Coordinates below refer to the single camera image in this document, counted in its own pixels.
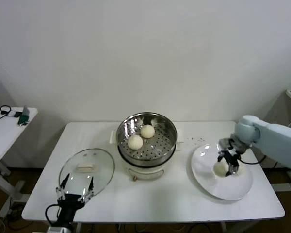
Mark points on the white steamed baozi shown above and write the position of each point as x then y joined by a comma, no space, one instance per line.
147,131
219,169
135,142
242,170

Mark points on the floor power strip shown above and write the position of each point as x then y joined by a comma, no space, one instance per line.
14,210

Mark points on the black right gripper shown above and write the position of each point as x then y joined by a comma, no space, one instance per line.
232,157

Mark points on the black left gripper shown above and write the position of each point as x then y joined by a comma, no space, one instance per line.
70,201

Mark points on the perforated steel steamer basket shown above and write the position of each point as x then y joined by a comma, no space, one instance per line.
160,148

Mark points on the round glass pot lid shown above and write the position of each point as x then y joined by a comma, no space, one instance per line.
100,159

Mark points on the white side table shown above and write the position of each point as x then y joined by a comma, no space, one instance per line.
4,140

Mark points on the black headphones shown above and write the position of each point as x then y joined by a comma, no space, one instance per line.
2,111

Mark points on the white oval plate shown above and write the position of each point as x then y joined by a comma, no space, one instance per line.
203,167

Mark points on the green circuit board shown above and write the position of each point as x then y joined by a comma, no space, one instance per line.
23,120

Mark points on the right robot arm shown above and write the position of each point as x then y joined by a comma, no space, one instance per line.
276,136

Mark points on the white table leg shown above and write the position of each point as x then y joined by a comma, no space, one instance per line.
223,227
77,227

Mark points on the white electric cooker pot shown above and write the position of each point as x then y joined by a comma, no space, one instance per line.
145,173

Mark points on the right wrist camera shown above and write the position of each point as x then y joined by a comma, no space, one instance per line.
224,143

